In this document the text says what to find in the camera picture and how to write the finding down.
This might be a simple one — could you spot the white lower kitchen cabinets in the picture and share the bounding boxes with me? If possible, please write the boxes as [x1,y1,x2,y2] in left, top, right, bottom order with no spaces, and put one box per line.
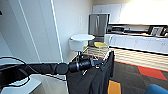
[108,33,168,54]

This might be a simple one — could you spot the white clothes hanger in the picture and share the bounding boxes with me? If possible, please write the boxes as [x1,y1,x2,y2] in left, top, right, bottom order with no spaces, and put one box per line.
[105,44,114,58]

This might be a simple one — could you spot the black microwave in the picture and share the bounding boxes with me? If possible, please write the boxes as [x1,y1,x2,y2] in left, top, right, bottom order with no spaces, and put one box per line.
[110,25,126,34]

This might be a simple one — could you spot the stainless steel fridge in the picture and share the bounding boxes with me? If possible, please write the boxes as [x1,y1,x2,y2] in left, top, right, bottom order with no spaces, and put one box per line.
[88,13,111,38]

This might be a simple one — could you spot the dark coffee machine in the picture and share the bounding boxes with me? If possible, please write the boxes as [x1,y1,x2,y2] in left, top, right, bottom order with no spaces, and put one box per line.
[148,26,164,36]

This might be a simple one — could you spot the black garment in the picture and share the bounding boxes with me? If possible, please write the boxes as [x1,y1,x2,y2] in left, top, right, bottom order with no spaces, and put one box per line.
[66,49,116,94]

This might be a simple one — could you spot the yellow chair with wire legs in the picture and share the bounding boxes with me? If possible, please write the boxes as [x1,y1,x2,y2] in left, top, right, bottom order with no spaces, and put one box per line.
[92,41,110,52]

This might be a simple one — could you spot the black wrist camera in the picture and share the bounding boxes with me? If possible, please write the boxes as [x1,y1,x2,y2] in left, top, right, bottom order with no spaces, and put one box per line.
[77,53,84,61]

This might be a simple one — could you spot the white wardrobe door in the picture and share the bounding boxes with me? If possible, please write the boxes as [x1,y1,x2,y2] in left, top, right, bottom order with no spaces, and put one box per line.
[49,0,65,64]

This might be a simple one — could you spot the white round table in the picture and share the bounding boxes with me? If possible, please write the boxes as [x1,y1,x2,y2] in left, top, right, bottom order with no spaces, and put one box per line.
[70,33,96,56]

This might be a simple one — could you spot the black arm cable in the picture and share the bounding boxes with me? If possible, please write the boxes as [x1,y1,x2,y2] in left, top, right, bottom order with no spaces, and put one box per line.
[0,55,35,88]

